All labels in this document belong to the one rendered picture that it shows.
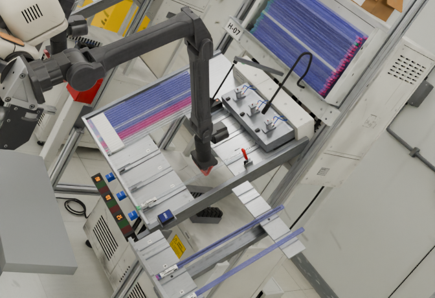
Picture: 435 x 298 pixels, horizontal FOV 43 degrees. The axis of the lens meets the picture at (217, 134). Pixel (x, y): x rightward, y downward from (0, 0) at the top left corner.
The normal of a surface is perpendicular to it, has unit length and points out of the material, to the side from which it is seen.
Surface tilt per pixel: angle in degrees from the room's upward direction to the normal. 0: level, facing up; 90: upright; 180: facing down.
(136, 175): 45
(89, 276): 0
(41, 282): 0
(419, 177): 90
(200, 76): 91
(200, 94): 91
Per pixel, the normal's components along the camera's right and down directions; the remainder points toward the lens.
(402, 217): -0.70, -0.14
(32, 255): 0.51, -0.79
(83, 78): 0.54, 0.60
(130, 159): -0.14, -0.66
